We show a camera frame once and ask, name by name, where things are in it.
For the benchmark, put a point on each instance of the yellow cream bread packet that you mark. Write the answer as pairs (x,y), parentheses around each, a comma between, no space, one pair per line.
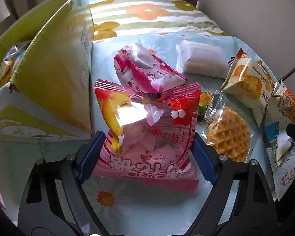
(248,83)

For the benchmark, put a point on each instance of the pink marshmallow packet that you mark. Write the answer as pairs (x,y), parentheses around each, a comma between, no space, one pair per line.
(147,137)

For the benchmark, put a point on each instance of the orange print white packet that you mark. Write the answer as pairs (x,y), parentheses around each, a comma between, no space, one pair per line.
(287,103)

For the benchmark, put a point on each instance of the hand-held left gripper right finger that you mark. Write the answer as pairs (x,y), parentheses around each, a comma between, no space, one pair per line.
(204,159)

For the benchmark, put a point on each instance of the white wrapped cake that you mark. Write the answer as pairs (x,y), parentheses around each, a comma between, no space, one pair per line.
(201,56)

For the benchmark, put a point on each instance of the pink strawberry bread packet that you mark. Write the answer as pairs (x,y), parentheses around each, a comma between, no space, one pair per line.
(147,66)

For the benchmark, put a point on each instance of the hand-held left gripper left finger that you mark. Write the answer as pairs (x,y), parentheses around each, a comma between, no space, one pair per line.
(91,152)

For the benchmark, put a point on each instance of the striped floral quilt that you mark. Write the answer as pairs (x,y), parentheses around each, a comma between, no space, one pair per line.
(147,12)

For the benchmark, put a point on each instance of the green cardboard box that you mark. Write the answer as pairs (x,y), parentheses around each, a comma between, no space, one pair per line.
(51,78)

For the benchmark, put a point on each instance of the clear waffle packet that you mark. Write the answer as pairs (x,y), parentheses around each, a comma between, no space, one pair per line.
(226,130)

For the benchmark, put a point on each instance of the grey snack packet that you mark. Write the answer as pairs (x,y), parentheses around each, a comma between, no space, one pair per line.
(14,52)

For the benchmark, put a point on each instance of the light blue daisy cloth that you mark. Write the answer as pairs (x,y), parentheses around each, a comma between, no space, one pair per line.
(113,201)

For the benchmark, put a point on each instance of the blue white snack packet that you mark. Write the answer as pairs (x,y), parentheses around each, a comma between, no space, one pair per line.
(287,162)

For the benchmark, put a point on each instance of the green snack packet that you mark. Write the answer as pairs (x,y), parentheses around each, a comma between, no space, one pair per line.
(202,103)

